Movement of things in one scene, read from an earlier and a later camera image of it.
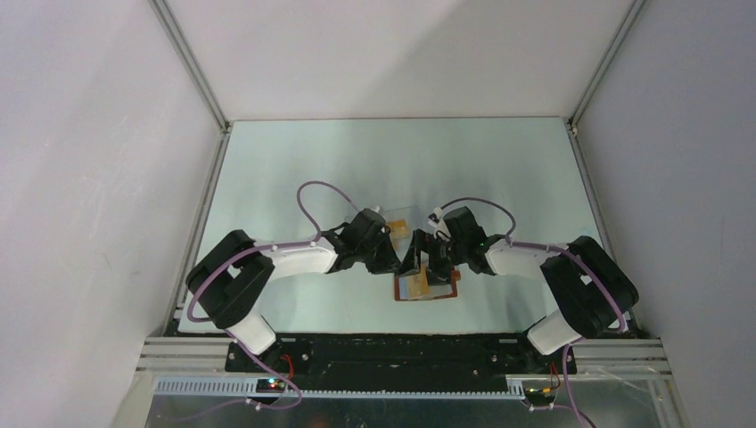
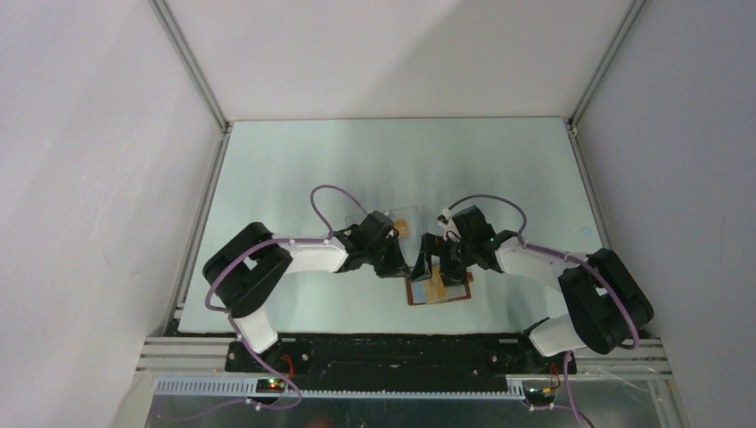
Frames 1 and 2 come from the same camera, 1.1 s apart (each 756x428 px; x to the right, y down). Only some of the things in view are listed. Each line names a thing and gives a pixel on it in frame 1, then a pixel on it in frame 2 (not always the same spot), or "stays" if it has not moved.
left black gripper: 390,261 stays
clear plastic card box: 400,224 stays
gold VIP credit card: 418,284 to 434,287
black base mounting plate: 399,358 stays
